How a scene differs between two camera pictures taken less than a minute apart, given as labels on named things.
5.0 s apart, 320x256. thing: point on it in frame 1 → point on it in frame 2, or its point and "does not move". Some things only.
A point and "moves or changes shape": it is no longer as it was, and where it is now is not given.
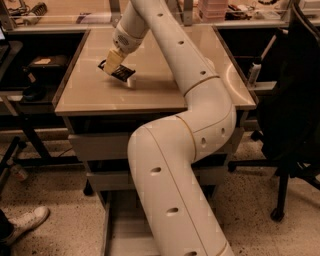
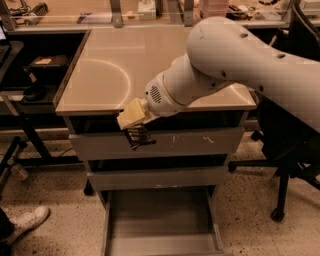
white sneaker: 27,222 does not move
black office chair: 289,111 does not move
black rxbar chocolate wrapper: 122,72 moves or changes shape
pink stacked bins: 213,11 does not move
